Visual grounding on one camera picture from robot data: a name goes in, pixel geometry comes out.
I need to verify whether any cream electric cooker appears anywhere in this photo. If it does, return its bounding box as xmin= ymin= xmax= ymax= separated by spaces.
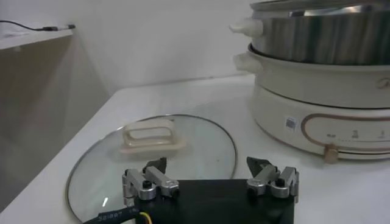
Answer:
xmin=233 ymin=44 xmax=390 ymax=165

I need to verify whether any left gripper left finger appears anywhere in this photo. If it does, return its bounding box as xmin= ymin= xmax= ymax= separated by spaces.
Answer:
xmin=121 ymin=156 xmax=180 ymax=208

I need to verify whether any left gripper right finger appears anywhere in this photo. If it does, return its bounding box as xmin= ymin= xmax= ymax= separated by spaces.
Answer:
xmin=246 ymin=156 xmax=300 ymax=203

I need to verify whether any white side desk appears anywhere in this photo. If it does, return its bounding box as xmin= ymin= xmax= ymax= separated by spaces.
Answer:
xmin=0 ymin=26 xmax=77 ymax=51

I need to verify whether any round glass lid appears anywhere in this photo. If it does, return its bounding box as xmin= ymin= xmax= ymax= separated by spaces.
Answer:
xmin=65 ymin=114 xmax=238 ymax=223

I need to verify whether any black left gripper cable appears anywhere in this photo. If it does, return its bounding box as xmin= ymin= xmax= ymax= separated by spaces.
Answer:
xmin=82 ymin=207 xmax=153 ymax=224

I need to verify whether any stainless steel steamer basket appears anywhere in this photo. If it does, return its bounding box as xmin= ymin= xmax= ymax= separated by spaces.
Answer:
xmin=230 ymin=0 xmax=390 ymax=66

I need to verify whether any black desk cable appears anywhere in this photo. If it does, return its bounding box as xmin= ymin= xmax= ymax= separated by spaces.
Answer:
xmin=0 ymin=19 xmax=76 ymax=32

